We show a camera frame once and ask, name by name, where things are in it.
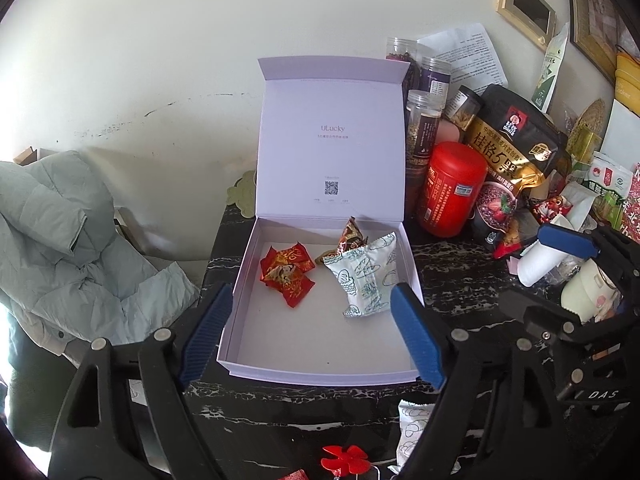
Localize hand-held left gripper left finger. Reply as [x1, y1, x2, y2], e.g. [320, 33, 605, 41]
[47, 282, 236, 480]

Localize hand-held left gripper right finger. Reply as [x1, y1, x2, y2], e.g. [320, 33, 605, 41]
[390, 282, 558, 480]

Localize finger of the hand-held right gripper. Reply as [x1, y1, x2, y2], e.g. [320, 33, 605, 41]
[499, 287, 601, 356]
[537, 222, 640, 286]

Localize white bread-print snack packet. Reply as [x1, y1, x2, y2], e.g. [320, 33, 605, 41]
[397, 400, 437, 470]
[322, 231, 399, 319]

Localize brown cereal snack packet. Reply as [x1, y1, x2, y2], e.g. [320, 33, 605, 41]
[334, 216, 372, 259]

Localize lilac gift box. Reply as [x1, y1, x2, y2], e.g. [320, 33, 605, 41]
[217, 56, 426, 387]

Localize red windmill clip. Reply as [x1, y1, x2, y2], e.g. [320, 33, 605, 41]
[320, 444, 374, 480]

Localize white paper cup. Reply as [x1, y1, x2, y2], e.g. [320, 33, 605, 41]
[517, 242, 564, 287]

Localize cream insulated bottle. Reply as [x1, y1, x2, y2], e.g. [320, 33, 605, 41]
[560, 259, 622, 324]

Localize small red snack packet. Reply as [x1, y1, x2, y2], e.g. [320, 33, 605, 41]
[492, 230, 532, 262]

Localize green and white packet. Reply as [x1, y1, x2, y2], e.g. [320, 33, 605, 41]
[586, 150, 635, 201]

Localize black and gold oat bag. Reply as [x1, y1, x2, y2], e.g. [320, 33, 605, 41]
[462, 84, 572, 257]

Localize gold fan ornament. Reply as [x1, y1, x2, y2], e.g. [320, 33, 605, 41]
[570, 98, 607, 157]

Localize red canister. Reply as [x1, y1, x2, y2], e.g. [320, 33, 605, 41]
[415, 141, 489, 239]

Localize green leaf coaster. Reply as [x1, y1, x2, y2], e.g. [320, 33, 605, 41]
[227, 170, 259, 219]

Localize grey-green down jacket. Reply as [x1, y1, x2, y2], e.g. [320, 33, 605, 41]
[0, 152, 202, 350]

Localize small dark jar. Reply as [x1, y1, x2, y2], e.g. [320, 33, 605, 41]
[442, 85, 484, 129]

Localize yellow pot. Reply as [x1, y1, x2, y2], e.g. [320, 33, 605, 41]
[614, 52, 640, 107]

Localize clear jar with dark label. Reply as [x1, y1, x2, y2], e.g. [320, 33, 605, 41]
[385, 37, 422, 92]
[419, 56, 454, 111]
[405, 89, 445, 216]

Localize printed paper sheet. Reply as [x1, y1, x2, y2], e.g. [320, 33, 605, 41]
[417, 22, 509, 94]

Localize gold framed plaque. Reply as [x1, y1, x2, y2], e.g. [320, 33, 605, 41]
[496, 0, 557, 52]

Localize gold picture frame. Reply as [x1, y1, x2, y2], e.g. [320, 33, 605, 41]
[564, 0, 640, 82]

